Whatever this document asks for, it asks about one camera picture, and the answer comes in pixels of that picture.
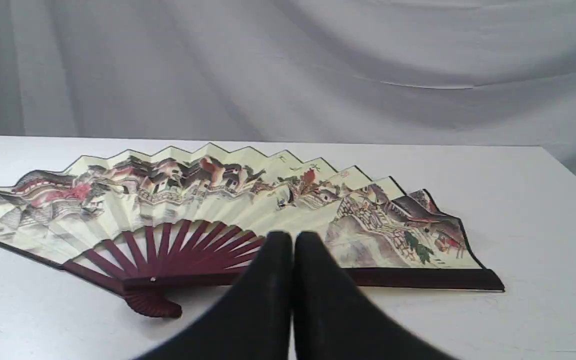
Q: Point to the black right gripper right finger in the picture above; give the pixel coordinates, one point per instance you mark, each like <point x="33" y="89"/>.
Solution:
<point x="334" y="320"/>

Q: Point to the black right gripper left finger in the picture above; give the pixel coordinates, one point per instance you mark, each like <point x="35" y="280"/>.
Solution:
<point x="252" y="321"/>

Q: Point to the painted paper folding fan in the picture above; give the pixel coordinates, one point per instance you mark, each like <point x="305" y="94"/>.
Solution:
<point x="137" y="224"/>

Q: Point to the grey backdrop cloth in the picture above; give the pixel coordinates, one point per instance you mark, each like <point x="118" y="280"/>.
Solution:
<point x="428" y="72"/>

